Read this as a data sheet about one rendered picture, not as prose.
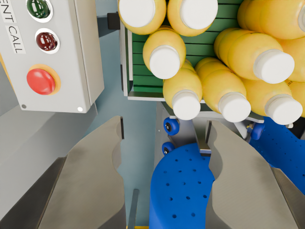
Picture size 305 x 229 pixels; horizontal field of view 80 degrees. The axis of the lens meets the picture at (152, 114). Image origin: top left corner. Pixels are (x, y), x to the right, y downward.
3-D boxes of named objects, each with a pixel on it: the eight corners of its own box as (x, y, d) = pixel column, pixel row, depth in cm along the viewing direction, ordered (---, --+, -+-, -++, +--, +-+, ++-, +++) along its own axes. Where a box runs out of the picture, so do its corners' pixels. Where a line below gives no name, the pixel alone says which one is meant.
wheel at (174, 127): (173, 140, 43) (179, 137, 44) (174, 123, 41) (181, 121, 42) (161, 130, 46) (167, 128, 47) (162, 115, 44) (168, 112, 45)
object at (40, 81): (35, 92, 26) (30, 95, 25) (27, 66, 24) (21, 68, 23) (60, 92, 26) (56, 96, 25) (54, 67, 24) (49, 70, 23)
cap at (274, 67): (283, 79, 25) (292, 83, 23) (254, 81, 25) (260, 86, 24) (291, 49, 23) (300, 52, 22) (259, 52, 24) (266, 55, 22)
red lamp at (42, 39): (41, 50, 23) (36, 52, 22) (36, 31, 22) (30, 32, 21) (59, 51, 23) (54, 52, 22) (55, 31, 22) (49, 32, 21)
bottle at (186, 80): (187, 50, 41) (204, 75, 25) (195, 78, 44) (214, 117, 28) (158, 61, 43) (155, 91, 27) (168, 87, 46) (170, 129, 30)
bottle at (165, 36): (184, 49, 41) (198, 74, 25) (156, 63, 43) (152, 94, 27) (172, 17, 38) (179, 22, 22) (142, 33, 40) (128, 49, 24)
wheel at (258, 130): (248, 140, 43) (257, 144, 42) (253, 124, 41) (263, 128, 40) (253, 132, 46) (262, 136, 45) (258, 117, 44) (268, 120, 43)
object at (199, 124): (189, 124, 47) (198, 158, 37) (191, 116, 46) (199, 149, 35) (229, 126, 47) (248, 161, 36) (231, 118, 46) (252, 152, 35)
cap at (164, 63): (183, 68, 25) (184, 72, 23) (157, 80, 26) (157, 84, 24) (172, 41, 23) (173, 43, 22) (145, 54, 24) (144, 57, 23)
